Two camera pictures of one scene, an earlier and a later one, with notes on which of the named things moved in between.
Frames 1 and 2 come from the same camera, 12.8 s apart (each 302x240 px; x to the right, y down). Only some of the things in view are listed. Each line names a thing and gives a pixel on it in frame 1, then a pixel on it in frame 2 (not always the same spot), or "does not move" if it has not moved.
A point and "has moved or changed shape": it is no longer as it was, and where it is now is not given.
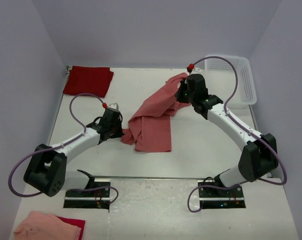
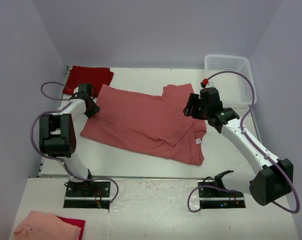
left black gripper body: x=116 y=129 to x=91 y=111
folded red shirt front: x=80 y=223 does not move
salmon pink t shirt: x=150 y=129 has moved or changed shape
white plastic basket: x=220 y=80 does not move
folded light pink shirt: x=38 y=225 does not move
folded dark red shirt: x=94 y=80 does not move
